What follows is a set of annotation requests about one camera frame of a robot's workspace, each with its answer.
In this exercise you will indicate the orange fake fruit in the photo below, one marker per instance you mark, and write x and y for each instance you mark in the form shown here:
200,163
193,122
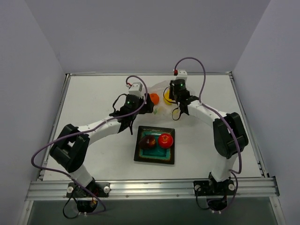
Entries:
155,98

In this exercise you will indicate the yellow fake fruit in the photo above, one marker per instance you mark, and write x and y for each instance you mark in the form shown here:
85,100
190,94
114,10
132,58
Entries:
167,100

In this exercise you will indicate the teal square ceramic plate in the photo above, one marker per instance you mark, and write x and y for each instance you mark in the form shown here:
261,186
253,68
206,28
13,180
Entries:
157,154

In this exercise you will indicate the aluminium front rail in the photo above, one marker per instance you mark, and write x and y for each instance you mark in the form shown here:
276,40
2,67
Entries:
153,189

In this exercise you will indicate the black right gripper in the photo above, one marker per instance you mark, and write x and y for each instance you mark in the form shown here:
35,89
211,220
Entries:
172,94

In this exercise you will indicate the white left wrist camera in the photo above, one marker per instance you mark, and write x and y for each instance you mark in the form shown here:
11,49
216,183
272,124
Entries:
136,89

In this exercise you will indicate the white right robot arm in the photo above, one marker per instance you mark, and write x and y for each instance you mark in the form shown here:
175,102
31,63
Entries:
229,135

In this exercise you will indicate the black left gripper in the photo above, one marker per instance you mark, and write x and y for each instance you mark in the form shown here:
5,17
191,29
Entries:
147,104

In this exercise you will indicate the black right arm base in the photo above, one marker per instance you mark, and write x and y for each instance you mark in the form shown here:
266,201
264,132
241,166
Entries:
219,195

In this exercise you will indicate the dark brown fake fruit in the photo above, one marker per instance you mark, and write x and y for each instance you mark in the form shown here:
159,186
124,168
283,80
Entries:
147,142

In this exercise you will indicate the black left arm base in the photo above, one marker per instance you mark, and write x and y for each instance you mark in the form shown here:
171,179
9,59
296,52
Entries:
87,198

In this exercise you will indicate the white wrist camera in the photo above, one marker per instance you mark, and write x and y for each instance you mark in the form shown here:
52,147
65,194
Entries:
136,89
180,74

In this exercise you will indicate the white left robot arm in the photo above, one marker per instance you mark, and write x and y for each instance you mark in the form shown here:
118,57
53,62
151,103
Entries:
70,150

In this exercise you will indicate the red fake fruit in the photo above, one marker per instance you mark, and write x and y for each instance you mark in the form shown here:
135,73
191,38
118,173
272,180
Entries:
165,141

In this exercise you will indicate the translucent white plastic bag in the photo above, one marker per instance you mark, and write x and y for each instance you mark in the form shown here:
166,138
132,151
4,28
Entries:
163,113

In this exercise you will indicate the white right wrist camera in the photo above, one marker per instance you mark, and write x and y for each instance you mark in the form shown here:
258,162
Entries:
180,74

